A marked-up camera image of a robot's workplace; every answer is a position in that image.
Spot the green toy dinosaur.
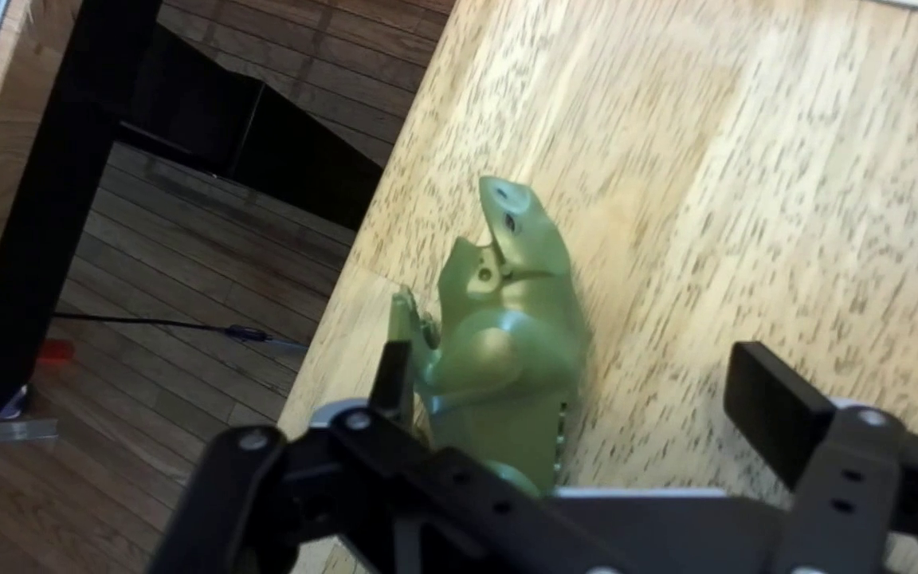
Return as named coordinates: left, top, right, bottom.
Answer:
left=386, top=171, right=596, bottom=501

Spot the black metal stand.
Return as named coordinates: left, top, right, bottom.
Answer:
left=0, top=0, right=386, bottom=444

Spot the black floor cable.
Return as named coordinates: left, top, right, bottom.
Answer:
left=55, top=308, right=308, bottom=355

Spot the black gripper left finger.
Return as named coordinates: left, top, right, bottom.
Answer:
left=146, top=338, right=550, bottom=574

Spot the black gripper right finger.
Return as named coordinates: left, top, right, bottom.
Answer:
left=725, top=338, right=918, bottom=574

